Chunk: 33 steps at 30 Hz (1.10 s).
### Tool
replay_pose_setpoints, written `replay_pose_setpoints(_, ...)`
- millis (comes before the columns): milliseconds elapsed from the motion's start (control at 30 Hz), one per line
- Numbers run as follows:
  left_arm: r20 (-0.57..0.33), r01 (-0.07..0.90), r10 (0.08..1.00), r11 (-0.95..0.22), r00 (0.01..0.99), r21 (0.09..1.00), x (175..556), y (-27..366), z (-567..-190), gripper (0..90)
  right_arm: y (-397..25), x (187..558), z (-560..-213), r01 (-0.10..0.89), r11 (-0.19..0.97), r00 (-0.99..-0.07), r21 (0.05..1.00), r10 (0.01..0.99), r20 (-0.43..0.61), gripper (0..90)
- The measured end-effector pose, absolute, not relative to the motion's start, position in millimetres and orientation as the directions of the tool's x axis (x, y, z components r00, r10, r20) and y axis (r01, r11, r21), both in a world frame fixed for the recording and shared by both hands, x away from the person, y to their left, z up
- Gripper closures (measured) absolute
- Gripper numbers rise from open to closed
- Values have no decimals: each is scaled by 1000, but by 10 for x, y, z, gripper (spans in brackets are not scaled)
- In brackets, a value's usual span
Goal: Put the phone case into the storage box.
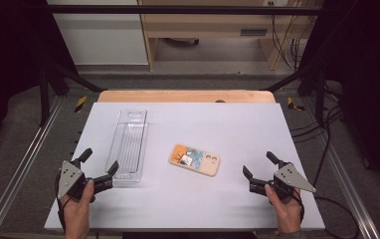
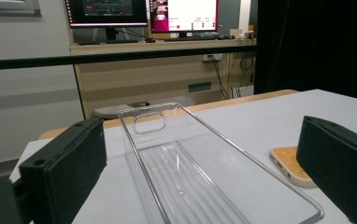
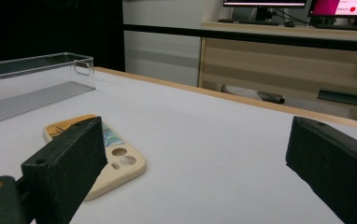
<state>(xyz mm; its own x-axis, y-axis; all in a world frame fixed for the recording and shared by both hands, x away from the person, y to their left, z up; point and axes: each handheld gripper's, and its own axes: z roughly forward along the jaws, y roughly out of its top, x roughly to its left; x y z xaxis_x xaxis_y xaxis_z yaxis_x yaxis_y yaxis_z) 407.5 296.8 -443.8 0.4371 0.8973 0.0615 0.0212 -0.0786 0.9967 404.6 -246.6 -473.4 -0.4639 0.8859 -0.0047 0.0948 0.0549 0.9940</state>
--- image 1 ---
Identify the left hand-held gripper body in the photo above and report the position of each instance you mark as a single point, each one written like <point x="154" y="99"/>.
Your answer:
<point x="69" y="177"/>

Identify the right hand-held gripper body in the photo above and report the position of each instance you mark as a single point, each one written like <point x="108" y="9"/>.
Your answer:
<point x="290" y="177"/>

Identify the clear plastic tray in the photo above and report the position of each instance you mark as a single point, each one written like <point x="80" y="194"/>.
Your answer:
<point x="128" y="146"/>

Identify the beige phone case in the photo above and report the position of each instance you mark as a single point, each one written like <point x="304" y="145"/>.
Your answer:
<point x="208" y="166"/>

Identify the person's left hand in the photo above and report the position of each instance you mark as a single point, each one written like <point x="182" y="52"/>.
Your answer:
<point x="77" y="212"/>

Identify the person's right hand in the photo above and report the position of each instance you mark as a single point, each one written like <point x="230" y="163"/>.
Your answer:
<point x="287" y="214"/>

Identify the yellow black tape strip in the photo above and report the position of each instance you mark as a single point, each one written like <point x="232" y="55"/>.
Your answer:
<point x="293" y="105"/>
<point x="81" y="103"/>

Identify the black metal stand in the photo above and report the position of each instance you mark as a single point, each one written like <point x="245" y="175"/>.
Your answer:
<point x="319" y="96"/>
<point x="44" y="99"/>

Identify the wooden table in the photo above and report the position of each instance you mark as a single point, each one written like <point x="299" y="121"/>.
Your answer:
<point x="178" y="96"/>

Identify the white cabinet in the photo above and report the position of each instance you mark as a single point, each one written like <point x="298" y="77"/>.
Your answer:
<point x="101" y="40"/>

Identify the black curtain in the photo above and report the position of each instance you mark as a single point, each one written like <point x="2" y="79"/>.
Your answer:
<point x="9" y="66"/>
<point x="370" y="83"/>

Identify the wooden desk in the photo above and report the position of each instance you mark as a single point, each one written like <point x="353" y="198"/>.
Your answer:
<point x="204" y="28"/>

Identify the aluminium rail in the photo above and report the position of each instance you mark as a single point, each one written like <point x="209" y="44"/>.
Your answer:
<point x="19" y="166"/>
<point x="347" y="179"/>

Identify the black horizontal frame bar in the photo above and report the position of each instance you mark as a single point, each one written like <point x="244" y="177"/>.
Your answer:
<point x="178" y="9"/>

